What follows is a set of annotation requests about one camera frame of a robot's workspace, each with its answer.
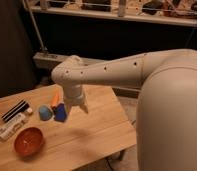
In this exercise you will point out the orange ceramic bowl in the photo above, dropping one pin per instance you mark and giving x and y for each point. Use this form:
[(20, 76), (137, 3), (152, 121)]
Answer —
[(29, 142)]

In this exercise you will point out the light blue rounded object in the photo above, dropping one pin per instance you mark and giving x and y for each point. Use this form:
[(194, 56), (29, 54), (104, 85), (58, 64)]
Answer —
[(45, 113)]

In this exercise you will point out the dark blue block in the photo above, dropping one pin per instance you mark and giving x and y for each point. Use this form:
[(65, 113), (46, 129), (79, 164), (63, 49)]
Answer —
[(60, 113)]

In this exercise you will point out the black striped flat object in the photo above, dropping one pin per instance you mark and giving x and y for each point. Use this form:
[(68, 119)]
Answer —
[(20, 107)]

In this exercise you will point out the metal shelf rack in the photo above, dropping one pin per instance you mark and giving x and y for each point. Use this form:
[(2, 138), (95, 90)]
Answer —
[(182, 13)]

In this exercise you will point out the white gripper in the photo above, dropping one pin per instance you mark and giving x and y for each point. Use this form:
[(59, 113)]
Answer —
[(74, 95)]

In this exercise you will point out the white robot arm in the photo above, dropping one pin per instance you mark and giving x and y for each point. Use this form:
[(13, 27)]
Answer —
[(166, 117)]

